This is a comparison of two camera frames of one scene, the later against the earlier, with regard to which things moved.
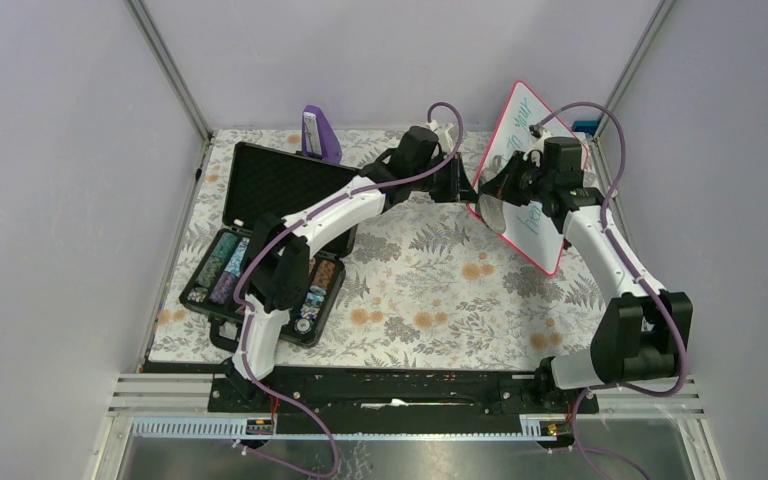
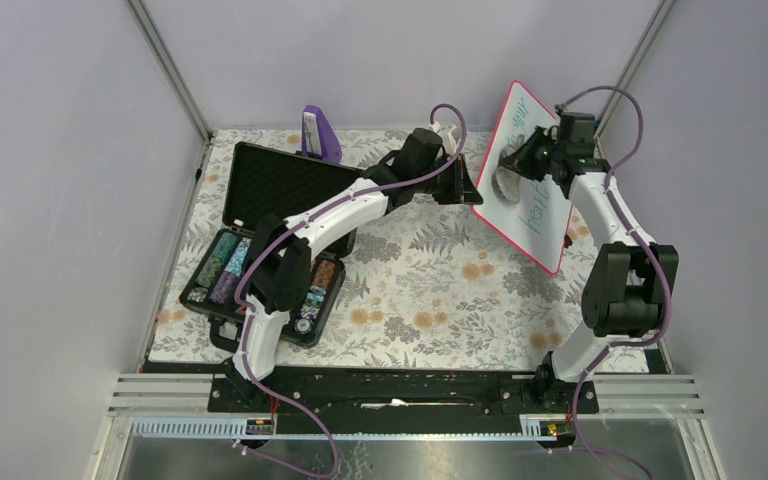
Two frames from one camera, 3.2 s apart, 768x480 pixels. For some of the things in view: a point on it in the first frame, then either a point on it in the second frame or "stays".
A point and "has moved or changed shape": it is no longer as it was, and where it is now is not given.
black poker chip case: x=267 y=180 stays
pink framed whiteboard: x=527 y=226 stays
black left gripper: x=459 y=189 stays
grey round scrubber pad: x=492 y=210 has moved or changed shape
